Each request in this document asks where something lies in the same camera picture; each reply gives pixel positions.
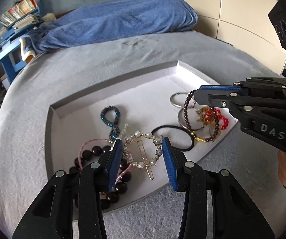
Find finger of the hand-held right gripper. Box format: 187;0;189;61
195;77;286;106
208;93;286;120

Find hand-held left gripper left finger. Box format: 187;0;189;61
12;139;123;239

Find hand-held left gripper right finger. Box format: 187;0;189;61
161;136;275;239

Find round pearl hair clip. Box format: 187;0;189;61
122;131;163;180

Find pink string bracelet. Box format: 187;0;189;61
79;138;133;183

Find dark garnet bead bracelet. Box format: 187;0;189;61
183;90;222;143

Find silver hoop rings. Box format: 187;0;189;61
170;92;206;131

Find teal bead bracelet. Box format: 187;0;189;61
100;106;121;142

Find white cardboard box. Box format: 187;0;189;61
44;60;239;221

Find beige wardrobe doors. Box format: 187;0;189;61
178;0;286;76

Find grey fleece bedspread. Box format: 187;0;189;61
0;30;286;239

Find blue blanket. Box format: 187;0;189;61
21;0;198;55

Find blue wooden desk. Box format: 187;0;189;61
0;7;44;80

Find stack of papers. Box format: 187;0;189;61
11;14;43;30

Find row of books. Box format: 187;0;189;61
0;0;40;27

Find black bead bracelet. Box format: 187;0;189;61
69;146;133;211

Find red bead gold bracelet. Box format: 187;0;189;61
195;106;229;132

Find black hair tie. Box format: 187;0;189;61
151;124;195;152

